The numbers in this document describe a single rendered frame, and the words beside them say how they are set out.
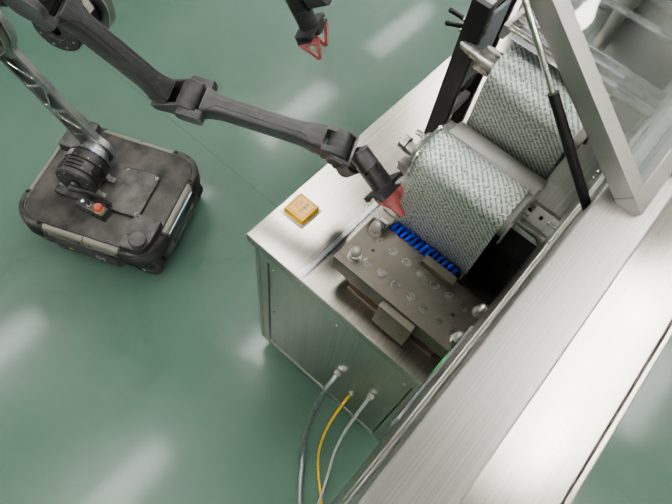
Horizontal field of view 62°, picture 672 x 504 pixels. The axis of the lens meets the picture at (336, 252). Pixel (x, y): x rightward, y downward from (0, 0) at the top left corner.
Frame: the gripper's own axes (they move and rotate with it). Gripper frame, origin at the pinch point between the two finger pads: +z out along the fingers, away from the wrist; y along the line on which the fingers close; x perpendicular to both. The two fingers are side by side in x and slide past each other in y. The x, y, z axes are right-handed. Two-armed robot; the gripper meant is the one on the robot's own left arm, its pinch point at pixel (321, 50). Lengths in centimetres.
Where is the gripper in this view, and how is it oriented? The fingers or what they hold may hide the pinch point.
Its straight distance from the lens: 179.9
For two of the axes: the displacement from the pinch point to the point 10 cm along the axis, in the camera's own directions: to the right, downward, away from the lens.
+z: 3.9, 5.5, 7.4
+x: -8.7, -0.4, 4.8
